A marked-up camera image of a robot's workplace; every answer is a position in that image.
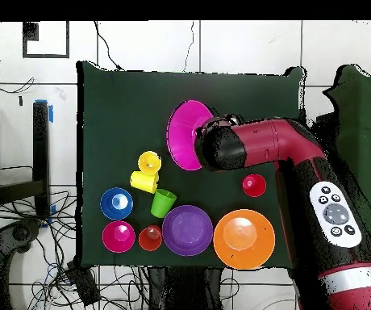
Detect blue cable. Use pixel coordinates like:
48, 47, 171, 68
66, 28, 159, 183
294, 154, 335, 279
44, 262, 60, 283

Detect black metal frame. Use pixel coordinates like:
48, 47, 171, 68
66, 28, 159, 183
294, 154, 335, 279
0, 100, 52, 219

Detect black square floor frame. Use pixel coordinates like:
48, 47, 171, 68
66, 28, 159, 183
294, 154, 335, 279
22, 20, 70, 59

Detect large pink bowl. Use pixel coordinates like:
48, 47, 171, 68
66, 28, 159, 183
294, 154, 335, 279
165, 99, 215, 171

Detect short yellow cup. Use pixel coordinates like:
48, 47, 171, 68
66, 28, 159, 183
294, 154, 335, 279
137, 150, 163, 176

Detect dark orange cup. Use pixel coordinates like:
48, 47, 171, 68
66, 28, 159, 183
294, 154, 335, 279
138, 224, 164, 252

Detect black floor cable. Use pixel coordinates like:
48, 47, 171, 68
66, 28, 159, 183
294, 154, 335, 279
94, 20, 124, 72

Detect purple bowl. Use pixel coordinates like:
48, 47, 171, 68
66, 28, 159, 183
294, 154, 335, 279
161, 204, 215, 258

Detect large orange bowl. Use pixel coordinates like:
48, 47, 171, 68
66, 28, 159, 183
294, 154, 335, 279
213, 208, 276, 270

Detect tall yellow cup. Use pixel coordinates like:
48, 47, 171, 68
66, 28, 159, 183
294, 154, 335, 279
129, 170, 160, 195

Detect black power strip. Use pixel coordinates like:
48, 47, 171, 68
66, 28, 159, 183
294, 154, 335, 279
67, 261, 102, 307

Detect red cup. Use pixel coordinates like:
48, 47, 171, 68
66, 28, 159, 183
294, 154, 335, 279
241, 173, 268, 199

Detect blue bowl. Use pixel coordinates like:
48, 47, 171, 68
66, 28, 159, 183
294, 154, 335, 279
99, 186, 135, 221

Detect green cup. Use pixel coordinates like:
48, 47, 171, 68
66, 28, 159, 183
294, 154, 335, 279
150, 188, 178, 220

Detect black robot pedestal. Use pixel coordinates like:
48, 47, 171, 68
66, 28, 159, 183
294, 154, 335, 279
146, 266, 223, 310

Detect small crimson bowl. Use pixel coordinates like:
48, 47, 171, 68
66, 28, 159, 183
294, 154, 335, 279
102, 220, 137, 253

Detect dark green table cloth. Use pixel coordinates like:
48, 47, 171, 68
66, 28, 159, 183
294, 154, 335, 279
77, 61, 304, 271

